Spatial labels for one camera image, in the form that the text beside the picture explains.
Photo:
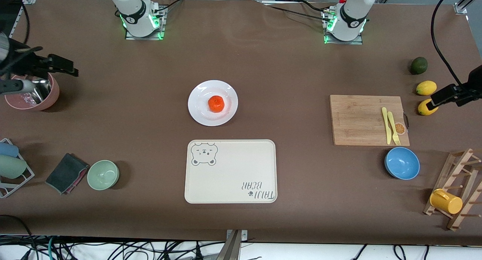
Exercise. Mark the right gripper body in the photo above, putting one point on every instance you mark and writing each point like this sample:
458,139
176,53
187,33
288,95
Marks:
19,60

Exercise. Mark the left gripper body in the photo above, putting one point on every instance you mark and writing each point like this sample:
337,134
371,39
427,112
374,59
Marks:
475,83

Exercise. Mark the white plate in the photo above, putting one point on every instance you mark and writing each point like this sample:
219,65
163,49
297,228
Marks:
199,109

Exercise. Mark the orange mandarin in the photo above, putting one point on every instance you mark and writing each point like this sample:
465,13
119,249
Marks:
216,104

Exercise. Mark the yellow lemon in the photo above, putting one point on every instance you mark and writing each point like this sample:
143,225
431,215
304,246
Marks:
424,108
426,88

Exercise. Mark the pink bowl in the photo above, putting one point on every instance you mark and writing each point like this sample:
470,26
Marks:
52,96

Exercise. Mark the dark green lime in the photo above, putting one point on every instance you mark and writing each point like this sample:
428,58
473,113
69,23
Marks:
418,66

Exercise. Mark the wooden orange slice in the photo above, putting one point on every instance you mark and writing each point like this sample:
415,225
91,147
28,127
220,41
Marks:
400,129

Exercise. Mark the yellow plastic fork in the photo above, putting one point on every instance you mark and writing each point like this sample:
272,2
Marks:
393,130

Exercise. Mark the yellow plastic knife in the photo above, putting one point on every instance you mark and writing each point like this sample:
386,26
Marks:
386,128

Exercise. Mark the blue bowl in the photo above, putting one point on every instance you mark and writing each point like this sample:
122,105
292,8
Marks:
402,164

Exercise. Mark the blue cup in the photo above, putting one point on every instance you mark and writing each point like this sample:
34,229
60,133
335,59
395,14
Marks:
8,149

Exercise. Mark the bamboo cutting board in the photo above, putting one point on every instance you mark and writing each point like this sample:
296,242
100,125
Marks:
357,120

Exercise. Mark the wooden mug rack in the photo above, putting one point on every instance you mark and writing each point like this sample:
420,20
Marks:
467,184

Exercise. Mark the pale green cup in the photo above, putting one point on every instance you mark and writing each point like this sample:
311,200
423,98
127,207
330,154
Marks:
11,166

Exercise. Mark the yellow mug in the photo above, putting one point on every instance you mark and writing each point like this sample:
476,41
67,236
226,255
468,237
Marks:
446,201

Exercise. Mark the dark grey cloth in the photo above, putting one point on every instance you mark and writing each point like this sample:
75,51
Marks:
64,171

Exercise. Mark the pink cloth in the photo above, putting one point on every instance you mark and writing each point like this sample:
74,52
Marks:
78,181

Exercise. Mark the pale green bowl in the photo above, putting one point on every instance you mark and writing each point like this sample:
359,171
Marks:
103,175

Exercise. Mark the cream bear print tray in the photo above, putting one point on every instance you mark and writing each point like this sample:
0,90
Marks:
229,173

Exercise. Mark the metal table bracket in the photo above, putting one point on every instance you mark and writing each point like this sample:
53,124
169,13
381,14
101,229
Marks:
243,234

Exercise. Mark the grey metal post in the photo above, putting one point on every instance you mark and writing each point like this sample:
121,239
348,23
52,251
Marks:
230,248

